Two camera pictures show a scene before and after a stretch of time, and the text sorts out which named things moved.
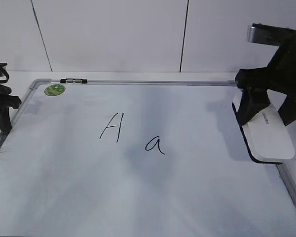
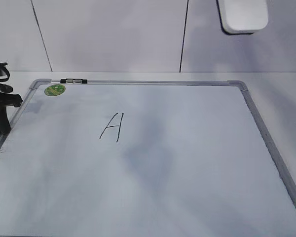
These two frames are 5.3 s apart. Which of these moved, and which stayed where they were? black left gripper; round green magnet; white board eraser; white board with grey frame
Moved: white board eraser
Stayed: round green magnet; white board with grey frame; black left gripper
